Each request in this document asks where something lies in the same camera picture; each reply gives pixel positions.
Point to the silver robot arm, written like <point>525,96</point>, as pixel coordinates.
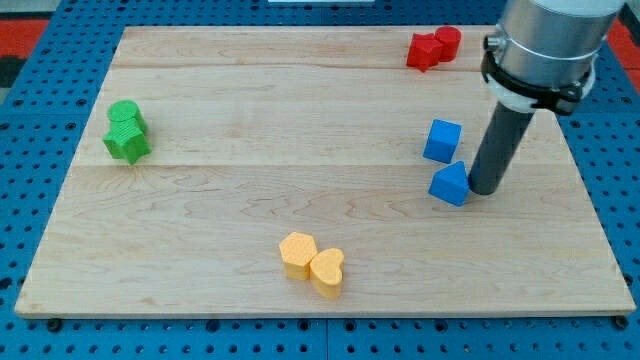
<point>542,53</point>

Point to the blue triangle block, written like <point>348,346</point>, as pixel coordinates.
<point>450,184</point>

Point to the blue cube block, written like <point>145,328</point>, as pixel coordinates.
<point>442,141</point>

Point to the yellow hexagon block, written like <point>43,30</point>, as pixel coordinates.
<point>297,251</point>

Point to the yellow heart block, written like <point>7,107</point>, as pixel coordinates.
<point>326,272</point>

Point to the wooden board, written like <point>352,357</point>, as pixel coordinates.
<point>258,132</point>

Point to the red star block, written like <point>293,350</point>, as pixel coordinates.
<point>424,51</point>

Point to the red cylinder block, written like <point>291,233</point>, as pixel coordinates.
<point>450,38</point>

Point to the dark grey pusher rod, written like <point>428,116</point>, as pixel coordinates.
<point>499,144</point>

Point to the green star block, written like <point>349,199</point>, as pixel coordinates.
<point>127,140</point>

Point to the green cylinder block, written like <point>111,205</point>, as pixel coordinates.
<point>124,110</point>

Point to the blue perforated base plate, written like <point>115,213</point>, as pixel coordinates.
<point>41,121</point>

